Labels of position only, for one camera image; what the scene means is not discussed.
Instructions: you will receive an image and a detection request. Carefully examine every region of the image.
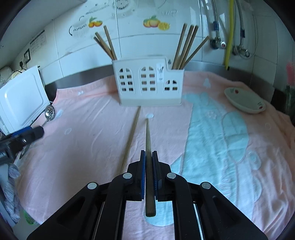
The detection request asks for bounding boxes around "wooden chopstick four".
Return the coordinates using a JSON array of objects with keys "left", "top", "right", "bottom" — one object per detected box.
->
[{"left": 145, "top": 119, "right": 156, "bottom": 217}]

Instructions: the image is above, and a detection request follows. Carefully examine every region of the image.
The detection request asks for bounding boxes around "wooden chopstick five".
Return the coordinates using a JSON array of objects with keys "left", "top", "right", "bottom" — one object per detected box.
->
[{"left": 119, "top": 107, "right": 141, "bottom": 174}]

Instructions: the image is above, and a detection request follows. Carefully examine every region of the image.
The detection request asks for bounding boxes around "wooden chopstick one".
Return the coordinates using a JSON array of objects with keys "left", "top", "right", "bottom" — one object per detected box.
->
[{"left": 94, "top": 37, "right": 114, "bottom": 61}]

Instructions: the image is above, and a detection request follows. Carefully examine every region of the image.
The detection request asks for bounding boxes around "wooden chopstick three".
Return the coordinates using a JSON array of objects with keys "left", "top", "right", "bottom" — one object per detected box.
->
[{"left": 95, "top": 32, "right": 110, "bottom": 49}]

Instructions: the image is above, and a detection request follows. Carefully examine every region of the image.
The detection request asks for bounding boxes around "wooden chopstick nine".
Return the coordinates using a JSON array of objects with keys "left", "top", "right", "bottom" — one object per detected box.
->
[{"left": 180, "top": 25, "right": 199, "bottom": 69}]

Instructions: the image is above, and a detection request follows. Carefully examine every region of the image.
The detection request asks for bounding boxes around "wooden chopstick six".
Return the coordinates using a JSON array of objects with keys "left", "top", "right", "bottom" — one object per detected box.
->
[{"left": 181, "top": 35, "right": 210, "bottom": 69}]

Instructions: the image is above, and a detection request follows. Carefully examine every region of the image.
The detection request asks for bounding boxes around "wooden chopstick ten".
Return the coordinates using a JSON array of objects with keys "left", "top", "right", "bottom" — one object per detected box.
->
[{"left": 175, "top": 25, "right": 195, "bottom": 69}]

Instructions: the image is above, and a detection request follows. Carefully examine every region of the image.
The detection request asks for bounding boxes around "wooden chopstick eight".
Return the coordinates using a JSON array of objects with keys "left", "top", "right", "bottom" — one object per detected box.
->
[{"left": 172, "top": 23, "right": 187, "bottom": 69}]

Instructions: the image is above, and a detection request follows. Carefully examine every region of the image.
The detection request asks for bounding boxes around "wooden chopstick seven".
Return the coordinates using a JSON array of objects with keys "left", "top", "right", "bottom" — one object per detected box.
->
[{"left": 103, "top": 25, "right": 117, "bottom": 60}]

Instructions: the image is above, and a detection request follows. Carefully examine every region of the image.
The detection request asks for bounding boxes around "metal slotted ladle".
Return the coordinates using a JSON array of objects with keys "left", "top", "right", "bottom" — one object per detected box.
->
[{"left": 20, "top": 104, "right": 55, "bottom": 159}]

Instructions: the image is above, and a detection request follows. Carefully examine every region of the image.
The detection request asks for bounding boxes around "pink towel with blue print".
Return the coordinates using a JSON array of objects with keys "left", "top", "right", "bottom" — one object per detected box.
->
[{"left": 16, "top": 72, "right": 294, "bottom": 239}]

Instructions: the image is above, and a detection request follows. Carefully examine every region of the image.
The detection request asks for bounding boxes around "white ceramic dish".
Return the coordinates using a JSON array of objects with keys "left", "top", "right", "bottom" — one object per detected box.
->
[{"left": 224, "top": 87, "right": 266, "bottom": 114}]

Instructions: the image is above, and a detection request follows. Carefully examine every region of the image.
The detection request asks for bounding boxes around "white plastic utensil holder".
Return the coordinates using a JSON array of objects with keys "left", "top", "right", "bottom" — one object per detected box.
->
[{"left": 112, "top": 56, "right": 184, "bottom": 107}]

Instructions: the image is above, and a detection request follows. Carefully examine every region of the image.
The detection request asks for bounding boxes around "pink bottle brush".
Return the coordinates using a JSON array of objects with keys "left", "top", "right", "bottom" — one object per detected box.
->
[{"left": 286, "top": 63, "right": 295, "bottom": 87}]

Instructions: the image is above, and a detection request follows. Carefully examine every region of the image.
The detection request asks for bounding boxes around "chrome water valve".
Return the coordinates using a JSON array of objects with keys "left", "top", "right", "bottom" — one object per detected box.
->
[{"left": 232, "top": 45, "right": 250, "bottom": 59}]

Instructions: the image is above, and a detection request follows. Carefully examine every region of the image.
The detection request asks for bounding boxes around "red water valve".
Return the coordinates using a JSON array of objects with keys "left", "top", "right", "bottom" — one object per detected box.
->
[{"left": 210, "top": 38, "right": 226, "bottom": 49}]

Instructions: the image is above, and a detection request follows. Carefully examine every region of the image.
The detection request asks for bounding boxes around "wall power socket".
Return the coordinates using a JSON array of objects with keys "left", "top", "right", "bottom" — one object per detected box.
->
[{"left": 23, "top": 49, "right": 31, "bottom": 64}]

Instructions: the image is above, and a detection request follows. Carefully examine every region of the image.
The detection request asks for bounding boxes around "yellow gas hose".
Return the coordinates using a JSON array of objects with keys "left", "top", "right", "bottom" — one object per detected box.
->
[{"left": 224, "top": 0, "right": 235, "bottom": 71}]

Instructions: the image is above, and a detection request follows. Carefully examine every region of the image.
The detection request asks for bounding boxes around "right braided metal hose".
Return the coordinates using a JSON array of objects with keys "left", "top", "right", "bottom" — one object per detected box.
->
[{"left": 236, "top": 0, "right": 246, "bottom": 48}]

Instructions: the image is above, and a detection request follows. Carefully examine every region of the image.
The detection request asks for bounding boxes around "braided metal hose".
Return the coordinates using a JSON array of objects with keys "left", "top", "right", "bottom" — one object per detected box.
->
[
  {"left": 236, "top": 0, "right": 246, "bottom": 48},
  {"left": 210, "top": 0, "right": 221, "bottom": 41}
]

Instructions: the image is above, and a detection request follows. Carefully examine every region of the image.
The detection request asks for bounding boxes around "left braided metal hose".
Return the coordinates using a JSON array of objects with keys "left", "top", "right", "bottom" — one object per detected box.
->
[{"left": 210, "top": 0, "right": 221, "bottom": 41}]

